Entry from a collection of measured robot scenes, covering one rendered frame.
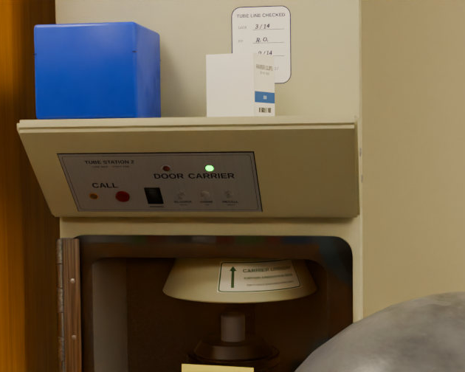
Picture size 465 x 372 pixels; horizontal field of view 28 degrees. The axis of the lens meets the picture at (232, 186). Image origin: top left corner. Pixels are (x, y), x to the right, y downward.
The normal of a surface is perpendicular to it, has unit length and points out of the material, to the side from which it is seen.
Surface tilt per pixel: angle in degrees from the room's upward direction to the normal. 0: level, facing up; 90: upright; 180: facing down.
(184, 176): 135
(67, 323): 90
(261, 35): 90
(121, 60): 90
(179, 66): 90
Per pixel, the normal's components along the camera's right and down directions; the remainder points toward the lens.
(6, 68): 0.99, 0.00
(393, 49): -0.15, 0.05
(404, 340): -0.29, -0.87
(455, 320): -0.03, -0.94
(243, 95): -0.43, 0.05
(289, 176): -0.10, 0.74
